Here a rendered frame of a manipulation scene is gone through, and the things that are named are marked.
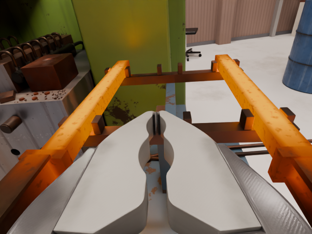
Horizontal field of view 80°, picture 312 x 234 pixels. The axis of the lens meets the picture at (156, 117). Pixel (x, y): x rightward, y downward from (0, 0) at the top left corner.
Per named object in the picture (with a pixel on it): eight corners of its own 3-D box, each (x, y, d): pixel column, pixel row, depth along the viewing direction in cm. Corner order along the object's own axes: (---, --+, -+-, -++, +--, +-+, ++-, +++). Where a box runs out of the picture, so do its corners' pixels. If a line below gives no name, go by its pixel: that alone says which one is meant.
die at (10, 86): (18, 93, 49) (1, 61, 45) (-53, 99, 51) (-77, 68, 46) (76, 52, 85) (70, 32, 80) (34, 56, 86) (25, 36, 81)
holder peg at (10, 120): (14, 133, 44) (8, 124, 43) (3, 134, 44) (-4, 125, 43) (24, 124, 47) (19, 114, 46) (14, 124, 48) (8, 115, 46)
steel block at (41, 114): (106, 209, 68) (61, 100, 44) (5, 213, 70) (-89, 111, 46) (127, 121, 115) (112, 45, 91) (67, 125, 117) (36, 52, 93)
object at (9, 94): (15, 100, 46) (12, 95, 45) (0, 103, 45) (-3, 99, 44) (16, 94, 49) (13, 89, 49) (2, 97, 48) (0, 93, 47)
